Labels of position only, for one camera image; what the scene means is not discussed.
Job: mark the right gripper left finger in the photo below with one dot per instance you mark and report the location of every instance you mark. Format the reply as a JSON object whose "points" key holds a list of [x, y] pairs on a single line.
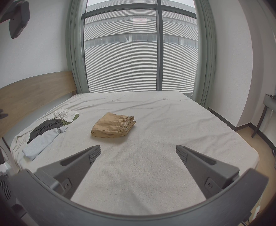
{"points": [[65, 175]]}

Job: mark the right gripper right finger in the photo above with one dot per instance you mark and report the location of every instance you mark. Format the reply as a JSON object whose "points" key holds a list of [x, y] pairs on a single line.
{"points": [[211, 175]]}

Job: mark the tan shorts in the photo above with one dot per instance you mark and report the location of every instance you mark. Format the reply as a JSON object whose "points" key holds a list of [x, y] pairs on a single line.
{"points": [[112, 126]]}

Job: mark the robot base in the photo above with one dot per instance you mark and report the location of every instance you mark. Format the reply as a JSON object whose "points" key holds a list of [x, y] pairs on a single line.
{"points": [[4, 189]]}

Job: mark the bed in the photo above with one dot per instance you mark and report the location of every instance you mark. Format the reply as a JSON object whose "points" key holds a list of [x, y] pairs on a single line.
{"points": [[163, 126]]}

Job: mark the pale grey garment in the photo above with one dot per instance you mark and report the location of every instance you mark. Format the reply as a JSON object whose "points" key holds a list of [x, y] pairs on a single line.
{"points": [[39, 145]]}

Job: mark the black garment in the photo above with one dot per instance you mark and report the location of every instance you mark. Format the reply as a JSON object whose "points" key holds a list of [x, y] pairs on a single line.
{"points": [[44, 128]]}

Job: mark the green garment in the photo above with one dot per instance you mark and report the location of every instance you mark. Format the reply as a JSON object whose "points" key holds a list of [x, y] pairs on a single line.
{"points": [[74, 118]]}

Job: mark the white garment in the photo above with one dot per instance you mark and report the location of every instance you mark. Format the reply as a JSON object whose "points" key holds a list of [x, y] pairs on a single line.
{"points": [[66, 114]]}

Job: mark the grey console table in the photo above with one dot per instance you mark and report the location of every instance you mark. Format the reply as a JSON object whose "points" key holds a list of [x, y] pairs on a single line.
{"points": [[273, 105]]}

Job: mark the blue-green curtain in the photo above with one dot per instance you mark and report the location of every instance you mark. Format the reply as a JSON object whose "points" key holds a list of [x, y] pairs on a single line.
{"points": [[205, 55], [78, 43]]}

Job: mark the window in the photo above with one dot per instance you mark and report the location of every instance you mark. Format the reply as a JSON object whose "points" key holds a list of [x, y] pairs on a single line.
{"points": [[128, 67]]}

